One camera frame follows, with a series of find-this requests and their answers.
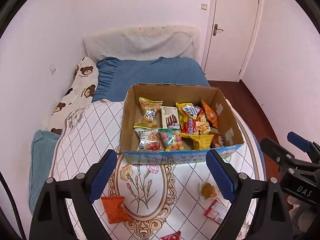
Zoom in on red snack packet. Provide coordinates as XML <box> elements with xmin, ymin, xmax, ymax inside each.
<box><xmin>160</xmin><ymin>231</ymin><xmax>181</xmax><ymax>240</ymax></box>

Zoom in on red white snack bar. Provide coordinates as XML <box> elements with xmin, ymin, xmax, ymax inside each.
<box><xmin>204</xmin><ymin>199</ymin><xmax>228</xmax><ymax>224</ymax></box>

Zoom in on oat cookie pack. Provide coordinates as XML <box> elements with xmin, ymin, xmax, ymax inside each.
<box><xmin>135</xmin><ymin>128</ymin><xmax>163</xmax><ymax>152</ymax></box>

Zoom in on light blue cushion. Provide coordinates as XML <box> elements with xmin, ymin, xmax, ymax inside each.
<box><xmin>28</xmin><ymin>130</ymin><xmax>60</xmax><ymax>213</ymax></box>

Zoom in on yellow Korean cheese noodle pack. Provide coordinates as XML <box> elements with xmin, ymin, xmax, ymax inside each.
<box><xmin>176</xmin><ymin>102</ymin><xmax>210</xmax><ymax>138</ymax></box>

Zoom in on brown snack pack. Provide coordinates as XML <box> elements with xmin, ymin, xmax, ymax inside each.
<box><xmin>211</xmin><ymin>133</ymin><xmax>225</xmax><ymax>148</ymax></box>

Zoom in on white door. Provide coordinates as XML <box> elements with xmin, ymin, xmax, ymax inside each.
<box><xmin>201</xmin><ymin>0</ymin><xmax>263</xmax><ymax>81</ymax></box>

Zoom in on orange snack pack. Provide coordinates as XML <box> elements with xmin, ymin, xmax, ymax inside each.
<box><xmin>201</xmin><ymin>99</ymin><xmax>219</xmax><ymax>129</ymax></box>
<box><xmin>100</xmin><ymin>196</ymin><xmax>132</xmax><ymax>224</ymax></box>

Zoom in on yellow chicken snack pack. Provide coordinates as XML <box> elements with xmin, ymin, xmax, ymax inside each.
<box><xmin>133</xmin><ymin>97</ymin><xmax>163</xmax><ymax>129</ymax></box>

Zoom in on wall socket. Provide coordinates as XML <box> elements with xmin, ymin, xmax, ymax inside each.
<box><xmin>49</xmin><ymin>64</ymin><xmax>56</xmax><ymax>74</ymax></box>

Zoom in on colourful candy ball bag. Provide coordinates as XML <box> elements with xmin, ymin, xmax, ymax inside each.
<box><xmin>159</xmin><ymin>128</ymin><xmax>184</xmax><ymax>152</ymax></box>

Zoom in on metal door handle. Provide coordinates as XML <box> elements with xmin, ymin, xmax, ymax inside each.
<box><xmin>213</xmin><ymin>24</ymin><xmax>223</xmax><ymax>36</ymax></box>

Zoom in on orange snack pack in box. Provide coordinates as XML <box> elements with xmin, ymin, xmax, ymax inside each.
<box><xmin>201</xmin><ymin>99</ymin><xmax>219</xmax><ymax>129</ymax></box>

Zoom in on cardboard snack box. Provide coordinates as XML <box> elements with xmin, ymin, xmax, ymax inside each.
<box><xmin>119</xmin><ymin>83</ymin><xmax>244</xmax><ymax>165</ymax></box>

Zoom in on yellow snack pack front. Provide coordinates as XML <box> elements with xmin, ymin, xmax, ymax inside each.
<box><xmin>189</xmin><ymin>134</ymin><xmax>214</xmax><ymax>151</ymax></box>

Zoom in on wall switch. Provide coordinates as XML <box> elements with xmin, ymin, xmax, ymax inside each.
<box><xmin>201</xmin><ymin>4</ymin><xmax>208</xmax><ymax>10</ymax></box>

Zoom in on bear print pillow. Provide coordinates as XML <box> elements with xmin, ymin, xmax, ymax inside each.
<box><xmin>47</xmin><ymin>56</ymin><xmax>99</xmax><ymax>135</ymax></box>

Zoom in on small brown pastry pack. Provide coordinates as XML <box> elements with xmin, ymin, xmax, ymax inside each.
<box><xmin>199</xmin><ymin>182</ymin><xmax>217</xmax><ymax>201</ymax></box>

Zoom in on black cable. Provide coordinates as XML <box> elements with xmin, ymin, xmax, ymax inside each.
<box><xmin>0</xmin><ymin>171</ymin><xmax>28</xmax><ymax>240</ymax></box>

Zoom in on white padded headboard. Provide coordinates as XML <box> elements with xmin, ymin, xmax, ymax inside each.
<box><xmin>84</xmin><ymin>25</ymin><xmax>200</xmax><ymax>61</ymax></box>

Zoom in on Franzzi chocolate cookie pack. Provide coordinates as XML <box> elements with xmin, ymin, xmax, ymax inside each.
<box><xmin>161</xmin><ymin>106</ymin><xmax>180</xmax><ymax>129</ymax></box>

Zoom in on blue pillow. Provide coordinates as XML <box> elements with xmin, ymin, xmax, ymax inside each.
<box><xmin>92</xmin><ymin>57</ymin><xmax>209</xmax><ymax>102</ymax></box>

